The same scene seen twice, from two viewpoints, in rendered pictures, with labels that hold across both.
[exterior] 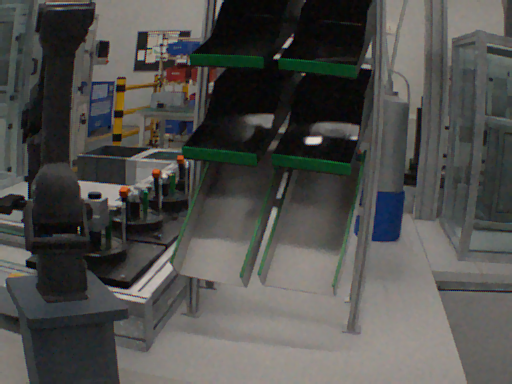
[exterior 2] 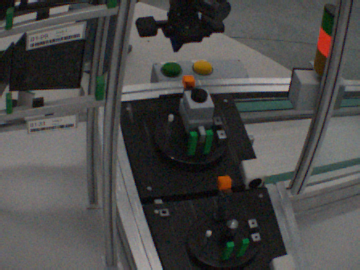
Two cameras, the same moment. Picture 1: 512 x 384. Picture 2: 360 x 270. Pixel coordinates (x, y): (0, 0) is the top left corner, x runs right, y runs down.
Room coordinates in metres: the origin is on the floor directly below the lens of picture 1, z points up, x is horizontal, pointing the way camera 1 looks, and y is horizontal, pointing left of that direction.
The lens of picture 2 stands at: (1.87, -0.11, 1.87)
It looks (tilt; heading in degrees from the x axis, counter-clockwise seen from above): 46 degrees down; 151
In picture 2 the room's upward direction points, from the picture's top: 10 degrees clockwise
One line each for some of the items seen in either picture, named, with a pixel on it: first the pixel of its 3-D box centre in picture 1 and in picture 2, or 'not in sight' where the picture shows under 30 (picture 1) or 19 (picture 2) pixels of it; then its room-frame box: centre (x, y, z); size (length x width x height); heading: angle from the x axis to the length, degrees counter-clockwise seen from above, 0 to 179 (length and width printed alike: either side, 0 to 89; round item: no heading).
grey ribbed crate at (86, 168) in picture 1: (137, 173); not in sight; (3.24, 0.65, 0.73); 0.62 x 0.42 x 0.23; 82
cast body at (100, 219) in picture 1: (96, 209); (198, 111); (1.13, 0.31, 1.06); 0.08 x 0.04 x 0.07; 172
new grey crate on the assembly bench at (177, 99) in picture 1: (167, 100); not in sight; (6.75, 1.05, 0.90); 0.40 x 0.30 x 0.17; 173
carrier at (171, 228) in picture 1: (134, 206); (229, 233); (1.37, 0.28, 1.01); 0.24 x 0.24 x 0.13; 82
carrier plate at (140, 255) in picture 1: (95, 257); (190, 145); (1.12, 0.32, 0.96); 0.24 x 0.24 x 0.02; 82
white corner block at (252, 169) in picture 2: not in sight; (252, 174); (1.23, 0.40, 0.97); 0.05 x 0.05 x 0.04; 82
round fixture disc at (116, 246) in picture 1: (95, 248); (190, 138); (1.12, 0.32, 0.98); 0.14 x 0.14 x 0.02
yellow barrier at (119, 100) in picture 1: (155, 109); not in sight; (9.50, 1.66, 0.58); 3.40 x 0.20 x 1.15; 171
